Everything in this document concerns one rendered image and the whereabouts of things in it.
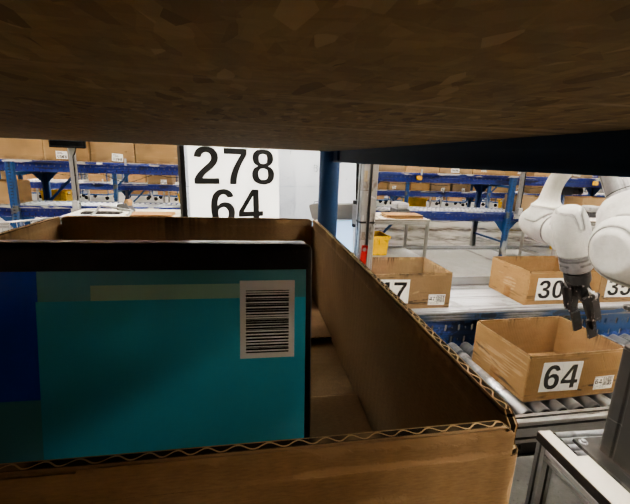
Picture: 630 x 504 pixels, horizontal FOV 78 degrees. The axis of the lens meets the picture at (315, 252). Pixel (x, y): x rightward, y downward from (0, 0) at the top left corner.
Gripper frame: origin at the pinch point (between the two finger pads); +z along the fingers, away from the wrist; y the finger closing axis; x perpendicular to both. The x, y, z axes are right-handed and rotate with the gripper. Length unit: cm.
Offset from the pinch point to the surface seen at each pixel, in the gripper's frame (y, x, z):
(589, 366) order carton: 0.9, -0.6, 15.7
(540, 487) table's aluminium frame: 19, -37, 32
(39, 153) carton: -502, -347, -176
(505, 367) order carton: -8.3, -25.2, 11.1
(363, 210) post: 11, -64, -64
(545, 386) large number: 1.6, -18.2, 15.6
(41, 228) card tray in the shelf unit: 58, -109, -84
